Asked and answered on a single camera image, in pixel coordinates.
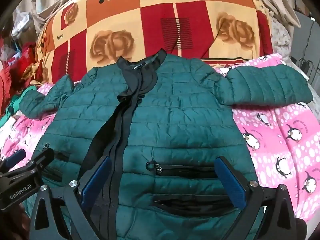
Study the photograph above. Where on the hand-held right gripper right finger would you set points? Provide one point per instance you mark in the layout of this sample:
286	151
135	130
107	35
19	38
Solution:
231	182

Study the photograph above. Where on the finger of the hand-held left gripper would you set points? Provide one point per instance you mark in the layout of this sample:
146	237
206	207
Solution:
12	159
37	161

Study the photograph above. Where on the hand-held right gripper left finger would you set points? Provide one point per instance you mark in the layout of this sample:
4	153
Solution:
96	180

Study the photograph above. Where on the green puffer jacket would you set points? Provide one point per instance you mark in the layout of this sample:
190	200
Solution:
175	105

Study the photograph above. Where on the green cloth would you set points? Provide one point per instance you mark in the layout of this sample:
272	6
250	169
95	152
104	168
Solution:
15	102

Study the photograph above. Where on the pink penguin printed blanket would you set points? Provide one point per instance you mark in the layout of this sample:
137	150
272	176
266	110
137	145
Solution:
275	135

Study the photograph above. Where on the red cloth pile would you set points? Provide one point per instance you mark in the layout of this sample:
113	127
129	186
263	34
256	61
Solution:
18	63

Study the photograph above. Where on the pale floral sheet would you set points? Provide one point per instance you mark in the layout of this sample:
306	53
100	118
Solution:
281	37

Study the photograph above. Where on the white crumpled cloth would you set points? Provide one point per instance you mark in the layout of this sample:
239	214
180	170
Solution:
42	2

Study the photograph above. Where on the rose printed checked blanket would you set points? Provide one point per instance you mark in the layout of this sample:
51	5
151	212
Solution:
150	17

